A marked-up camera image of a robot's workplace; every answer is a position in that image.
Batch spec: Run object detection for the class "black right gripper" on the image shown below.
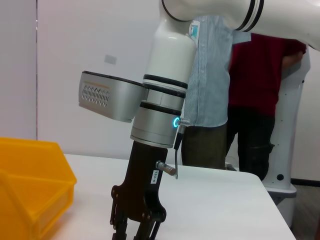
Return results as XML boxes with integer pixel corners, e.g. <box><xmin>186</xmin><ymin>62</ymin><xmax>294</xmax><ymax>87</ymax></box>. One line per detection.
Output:
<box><xmin>109</xmin><ymin>141</ymin><xmax>169</xmax><ymax>240</ymax></box>

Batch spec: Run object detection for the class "yellow plastic bin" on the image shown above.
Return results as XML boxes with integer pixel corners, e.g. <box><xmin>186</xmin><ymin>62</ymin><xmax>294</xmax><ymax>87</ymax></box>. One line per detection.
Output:
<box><xmin>0</xmin><ymin>136</ymin><xmax>78</xmax><ymax>240</ymax></box>

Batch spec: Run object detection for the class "person in striped shirt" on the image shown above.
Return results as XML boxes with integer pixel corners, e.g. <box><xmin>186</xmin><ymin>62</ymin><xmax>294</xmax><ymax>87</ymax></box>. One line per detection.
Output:
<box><xmin>181</xmin><ymin>15</ymin><xmax>235</xmax><ymax>170</ymax></box>

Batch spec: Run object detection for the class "white robot torso column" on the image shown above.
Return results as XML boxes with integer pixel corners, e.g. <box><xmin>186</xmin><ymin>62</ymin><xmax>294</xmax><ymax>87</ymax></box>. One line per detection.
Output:
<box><xmin>261</xmin><ymin>44</ymin><xmax>312</xmax><ymax>199</ymax></box>

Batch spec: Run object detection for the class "person in red shirt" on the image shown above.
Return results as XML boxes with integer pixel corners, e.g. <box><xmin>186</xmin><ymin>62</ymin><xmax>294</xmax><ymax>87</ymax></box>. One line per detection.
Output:
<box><xmin>226</xmin><ymin>32</ymin><xmax>308</xmax><ymax>182</ymax></box>

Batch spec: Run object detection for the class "white blue ID badge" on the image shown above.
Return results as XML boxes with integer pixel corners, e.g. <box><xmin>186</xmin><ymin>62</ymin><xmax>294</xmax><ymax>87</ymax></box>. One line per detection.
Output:
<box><xmin>188</xmin><ymin>20</ymin><xmax>201</xmax><ymax>41</ymax></box>

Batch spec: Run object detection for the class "right gripper cable with plugs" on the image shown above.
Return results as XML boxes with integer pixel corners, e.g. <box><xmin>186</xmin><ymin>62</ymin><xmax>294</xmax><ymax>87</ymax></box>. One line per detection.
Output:
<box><xmin>155</xmin><ymin>117</ymin><xmax>191</xmax><ymax>180</ymax></box>

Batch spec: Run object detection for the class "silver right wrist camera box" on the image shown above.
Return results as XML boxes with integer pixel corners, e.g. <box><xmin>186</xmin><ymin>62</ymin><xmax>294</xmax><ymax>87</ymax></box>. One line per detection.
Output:
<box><xmin>78</xmin><ymin>71</ymin><xmax>147</xmax><ymax>123</ymax></box>

